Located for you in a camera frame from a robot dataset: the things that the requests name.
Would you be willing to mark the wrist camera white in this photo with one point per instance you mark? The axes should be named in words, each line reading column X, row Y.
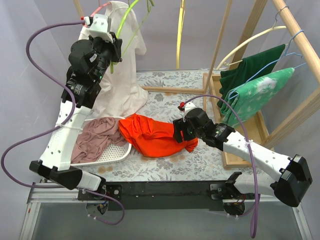
column 99, row 26
column 186, row 107

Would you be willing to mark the cream hanger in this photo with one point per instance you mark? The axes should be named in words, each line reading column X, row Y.
column 244, row 44

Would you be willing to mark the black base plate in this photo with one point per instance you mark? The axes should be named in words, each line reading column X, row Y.
column 168, row 195

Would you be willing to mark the pink hanger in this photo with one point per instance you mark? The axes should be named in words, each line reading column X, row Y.
column 100, row 8

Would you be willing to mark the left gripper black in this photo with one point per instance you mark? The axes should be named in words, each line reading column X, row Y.
column 116, row 47

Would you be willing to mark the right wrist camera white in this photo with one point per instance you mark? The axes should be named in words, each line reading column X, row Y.
column 186, row 107

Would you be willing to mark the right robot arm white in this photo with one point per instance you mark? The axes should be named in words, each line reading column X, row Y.
column 288, row 178

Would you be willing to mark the orange t shirt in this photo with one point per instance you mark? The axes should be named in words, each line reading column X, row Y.
column 152, row 138

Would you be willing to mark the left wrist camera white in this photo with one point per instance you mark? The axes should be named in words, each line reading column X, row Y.
column 99, row 26

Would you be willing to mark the wooden clothes rack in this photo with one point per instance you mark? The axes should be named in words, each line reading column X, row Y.
column 215, row 27

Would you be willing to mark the pink garment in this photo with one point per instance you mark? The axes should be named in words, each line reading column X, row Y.
column 96, row 136

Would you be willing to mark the light green tie-dye garment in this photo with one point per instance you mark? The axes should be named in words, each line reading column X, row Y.
column 246, row 100

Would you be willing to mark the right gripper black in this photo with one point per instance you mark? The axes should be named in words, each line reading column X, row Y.
column 178, row 130

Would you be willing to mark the white laundry basket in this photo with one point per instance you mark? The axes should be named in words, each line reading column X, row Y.
column 111, row 154

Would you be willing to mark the white Coca-Cola t shirt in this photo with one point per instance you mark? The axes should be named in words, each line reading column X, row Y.
column 120, row 95

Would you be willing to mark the dark green garment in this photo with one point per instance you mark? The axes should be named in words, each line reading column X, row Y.
column 249, row 66

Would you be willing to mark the green hanger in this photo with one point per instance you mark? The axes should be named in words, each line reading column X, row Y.
column 125, row 25

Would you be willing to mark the floral table cloth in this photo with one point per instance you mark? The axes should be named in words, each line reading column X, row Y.
column 204, row 163

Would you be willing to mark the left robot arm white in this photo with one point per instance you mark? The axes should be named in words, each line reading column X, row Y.
column 89, row 60

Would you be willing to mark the yellow hanger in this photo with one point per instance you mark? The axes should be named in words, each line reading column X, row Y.
column 180, row 32

